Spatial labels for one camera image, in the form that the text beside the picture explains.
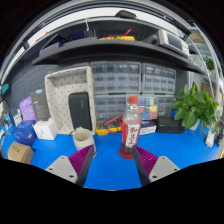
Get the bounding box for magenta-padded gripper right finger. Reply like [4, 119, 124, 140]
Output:
[131, 144, 181, 187]

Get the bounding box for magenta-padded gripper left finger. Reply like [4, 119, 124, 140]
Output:
[44, 143, 96, 187]

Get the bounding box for clear red-capped drink bottle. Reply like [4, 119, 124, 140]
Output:
[120, 95, 143, 158]

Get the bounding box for white grey ceramic mug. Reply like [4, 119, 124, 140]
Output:
[72, 126, 98, 153]

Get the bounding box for dark blue product box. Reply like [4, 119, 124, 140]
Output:
[139, 119, 158, 136]

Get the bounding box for white cardboard box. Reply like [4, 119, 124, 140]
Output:
[32, 117, 59, 141]

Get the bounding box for black zip case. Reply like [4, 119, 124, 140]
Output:
[156, 115, 186, 135]

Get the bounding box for brown cardboard box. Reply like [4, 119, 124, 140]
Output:
[7, 141, 35, 165]

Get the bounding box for blue plastic bag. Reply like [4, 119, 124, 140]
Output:
[13, 119, 38, 147]

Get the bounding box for black rectangular case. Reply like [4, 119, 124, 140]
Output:
[68, 91, 93, 132]

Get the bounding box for yellow multimeter with red leads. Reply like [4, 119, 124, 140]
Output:
[95, 115, 124, 136]

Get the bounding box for grey cabinet with coloured drawers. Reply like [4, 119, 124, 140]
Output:
[126, 94, 176, 121]

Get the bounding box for dark grey labelled box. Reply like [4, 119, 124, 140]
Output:
[29, 88, 51, 122]

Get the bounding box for white dotted fabric tray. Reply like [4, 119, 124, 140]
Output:
[44, 65, 97, 136]

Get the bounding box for green potted plant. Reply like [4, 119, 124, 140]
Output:
[171, 81, 223, 135]

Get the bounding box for grey small-parts drawer cabinet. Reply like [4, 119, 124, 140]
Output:
[90, 60, 143, 96]
[141, 63, 177, 96]
[93, 94, 130, 123]

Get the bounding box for white metal shelf rack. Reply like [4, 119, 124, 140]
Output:
[187, 24, 224, 113]

